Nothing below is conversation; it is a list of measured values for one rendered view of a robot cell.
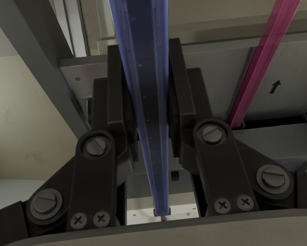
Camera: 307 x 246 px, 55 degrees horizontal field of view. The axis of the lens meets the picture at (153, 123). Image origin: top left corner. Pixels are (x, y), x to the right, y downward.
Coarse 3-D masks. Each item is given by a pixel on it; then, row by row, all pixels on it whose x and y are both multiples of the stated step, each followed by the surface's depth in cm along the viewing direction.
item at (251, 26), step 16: (96, 0) 61; (256, 16) 89; (304, 16) 68; (112, 32) 63; (176, 32) 63; (192, 32) 63; (208, 32) 63; (224, 32) 63; (240, 32) 64; (256, 32) 64
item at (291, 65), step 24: (192, 48) 27; (216, 48) 27; (240, 48) 27; (288, 48) 28; (72, 72) 28; (96, 72) 28; (216, 72) 30; (240, 72) 31; (288, 72) 32; (216, 96) 34; (264, 96) 36; (288, 96) 36; (264, 120) 42; (288, 120) 42
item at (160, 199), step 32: (128, 0) 7; (160, 0) 7; (128, 32) 8; (160, 32) 8; (128, 64) 9; (160, 64) 9; (160, 96) 10; (160, 128) 13; (160, 160) 17; (160, 192) 24
